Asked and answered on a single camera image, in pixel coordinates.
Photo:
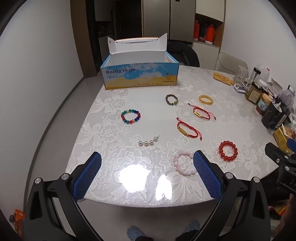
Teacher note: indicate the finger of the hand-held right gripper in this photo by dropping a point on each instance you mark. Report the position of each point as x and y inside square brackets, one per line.
[275, 154]
[291, 144]

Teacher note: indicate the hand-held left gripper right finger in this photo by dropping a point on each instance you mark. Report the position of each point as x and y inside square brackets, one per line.
[205, 173]

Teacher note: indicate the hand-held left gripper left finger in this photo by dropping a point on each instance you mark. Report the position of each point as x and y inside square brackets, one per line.
[89, 173]

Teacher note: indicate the blue yellow cardboard box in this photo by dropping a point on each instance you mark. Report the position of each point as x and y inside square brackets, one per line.
[138, 76]

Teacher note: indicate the gold foil packet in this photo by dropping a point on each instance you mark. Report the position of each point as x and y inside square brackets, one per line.
[281, 139]

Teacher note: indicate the red colourful packet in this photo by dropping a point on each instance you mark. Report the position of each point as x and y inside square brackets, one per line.
[280, 209]

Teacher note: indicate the grey lidded container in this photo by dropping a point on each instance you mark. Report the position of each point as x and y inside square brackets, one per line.
[286, 96]

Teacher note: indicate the blue label glass jar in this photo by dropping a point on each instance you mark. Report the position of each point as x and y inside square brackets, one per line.
[264, 104]

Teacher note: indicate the white lace tablecloth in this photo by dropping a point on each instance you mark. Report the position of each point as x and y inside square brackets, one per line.
[111, 129]

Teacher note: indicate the blue shoe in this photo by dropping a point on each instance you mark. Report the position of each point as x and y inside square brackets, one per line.
[138, 233]
[192, 226]

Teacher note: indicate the clear plastic container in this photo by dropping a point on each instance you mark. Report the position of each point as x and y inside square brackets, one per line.
[276, 87]

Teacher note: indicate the small white box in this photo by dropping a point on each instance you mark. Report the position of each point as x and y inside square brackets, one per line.
[239, 88]

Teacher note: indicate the white plastic jug red cap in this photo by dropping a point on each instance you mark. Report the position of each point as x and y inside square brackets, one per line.
[265, 73]

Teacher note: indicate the tall glass bottle black lid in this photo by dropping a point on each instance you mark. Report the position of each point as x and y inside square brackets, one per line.
[253, 77]

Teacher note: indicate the orange packet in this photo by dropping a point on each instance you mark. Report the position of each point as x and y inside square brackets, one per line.
[17, 219]

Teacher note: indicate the clear glass cup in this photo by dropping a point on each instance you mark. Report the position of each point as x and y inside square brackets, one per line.
[240, 75]

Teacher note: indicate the wooden coaster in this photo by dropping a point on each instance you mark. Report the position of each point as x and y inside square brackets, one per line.
[222, 78]

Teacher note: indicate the beige chair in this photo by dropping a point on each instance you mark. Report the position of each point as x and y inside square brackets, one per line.
[229, 61]

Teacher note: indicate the black jacket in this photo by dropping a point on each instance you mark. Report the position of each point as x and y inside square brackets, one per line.
[185, 53]

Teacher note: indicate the white wooden cabinet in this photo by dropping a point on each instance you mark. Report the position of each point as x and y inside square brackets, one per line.
[219, 34]

